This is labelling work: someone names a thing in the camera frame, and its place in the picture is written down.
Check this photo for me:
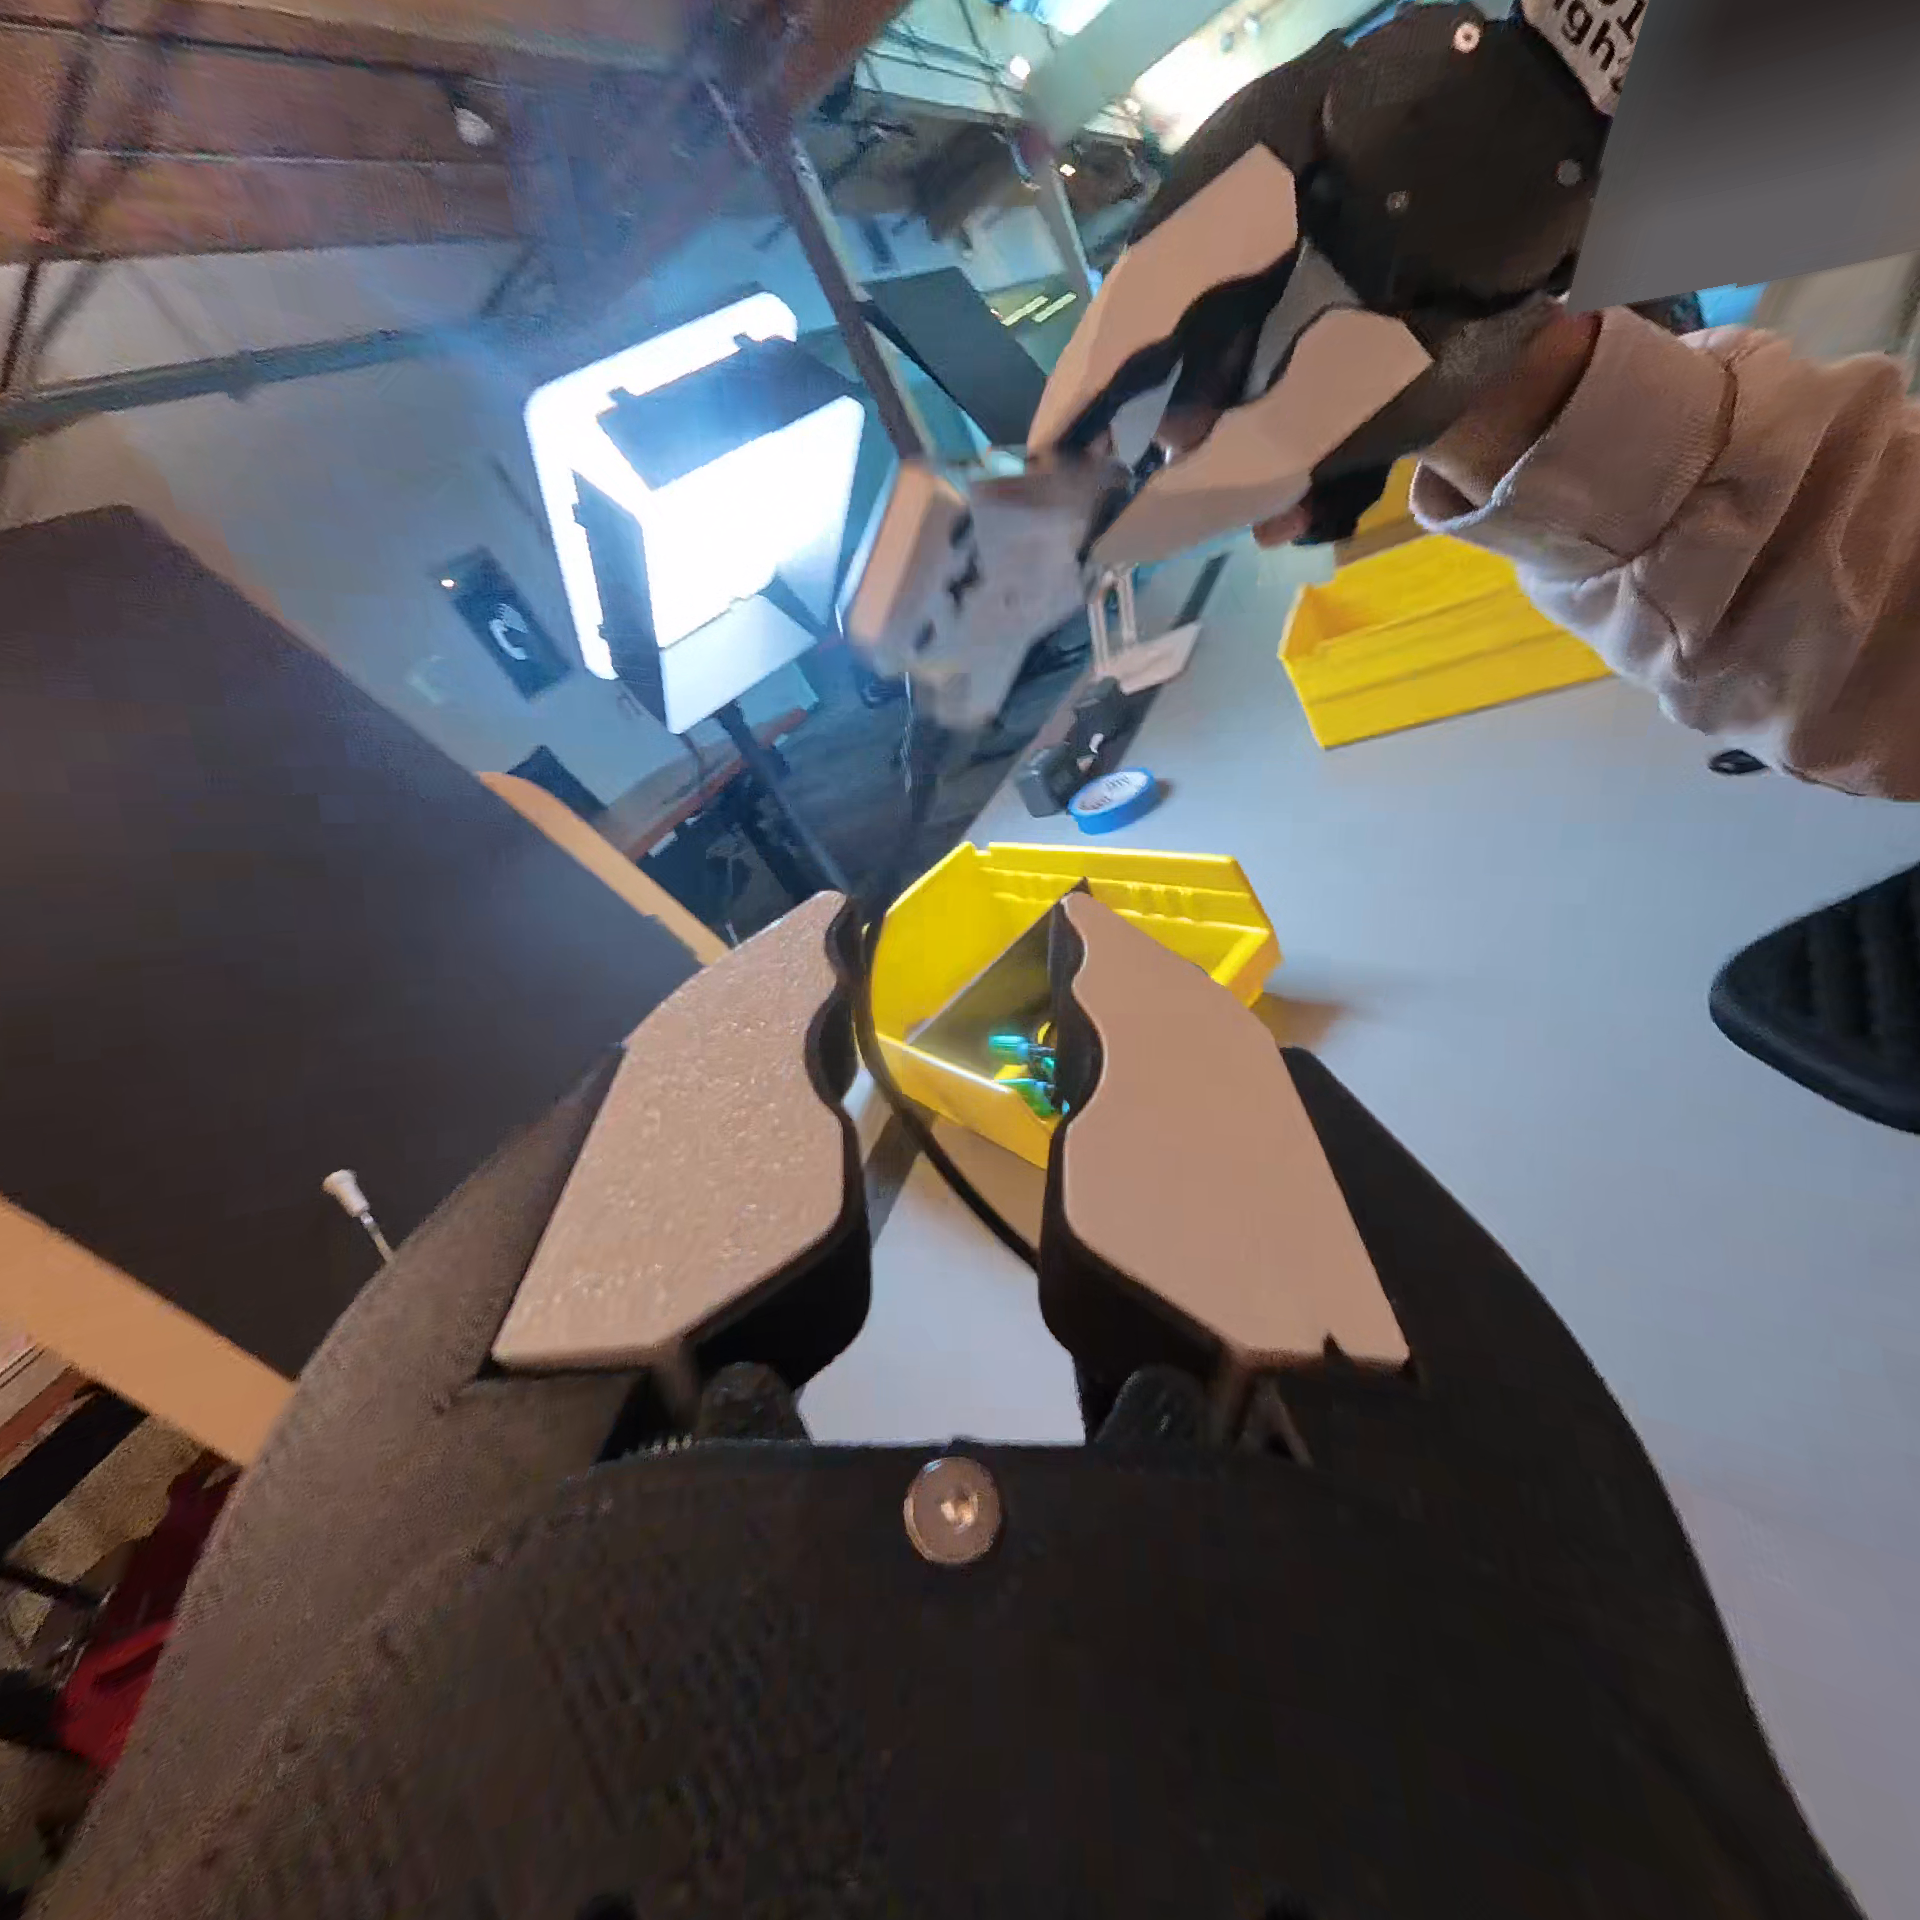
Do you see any person's right hand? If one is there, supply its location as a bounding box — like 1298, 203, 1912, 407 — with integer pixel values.
1253, 299, 1601, 550

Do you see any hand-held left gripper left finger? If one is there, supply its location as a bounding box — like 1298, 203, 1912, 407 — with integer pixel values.
489, 890, 876, 1403

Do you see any red bag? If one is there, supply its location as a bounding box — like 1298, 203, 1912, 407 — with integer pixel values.
53, 1463, 242, 1772

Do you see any black bin divider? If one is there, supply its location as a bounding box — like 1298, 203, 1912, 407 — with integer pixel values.
906, 902, 1080, 1074

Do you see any white folding board stand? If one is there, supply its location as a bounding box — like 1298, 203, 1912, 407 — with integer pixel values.
320, 1168, 398, 1264

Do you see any black mesh cushion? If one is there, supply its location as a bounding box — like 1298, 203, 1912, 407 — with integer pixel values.
1710, 867, 1920, 1134

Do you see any small dark grey device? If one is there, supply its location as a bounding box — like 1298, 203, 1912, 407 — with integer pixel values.
1016, 679, 1145, 819

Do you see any black logo sign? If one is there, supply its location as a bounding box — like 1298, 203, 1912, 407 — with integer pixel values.
431, 545, 576, 703

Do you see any black adapter hub with cable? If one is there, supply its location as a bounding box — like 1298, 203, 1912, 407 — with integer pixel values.
830, 457, 1125, 1273

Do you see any person's right forearm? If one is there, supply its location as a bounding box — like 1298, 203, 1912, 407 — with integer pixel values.
1410, 306, 1920, 801

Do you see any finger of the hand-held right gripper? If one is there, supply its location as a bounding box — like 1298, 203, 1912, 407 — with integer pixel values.
1023, 143, 1309, 465
1084, 306, 1438, 572

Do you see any studio light panel on stand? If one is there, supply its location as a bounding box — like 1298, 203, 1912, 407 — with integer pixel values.
525, 289, 872, 904

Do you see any yellow plastic bin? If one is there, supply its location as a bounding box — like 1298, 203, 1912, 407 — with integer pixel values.
870, 840, 1284, 1176
1277, 465, 1618, 751

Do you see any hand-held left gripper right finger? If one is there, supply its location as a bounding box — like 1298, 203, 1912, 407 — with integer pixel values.
1039, 886, 1415, 1425

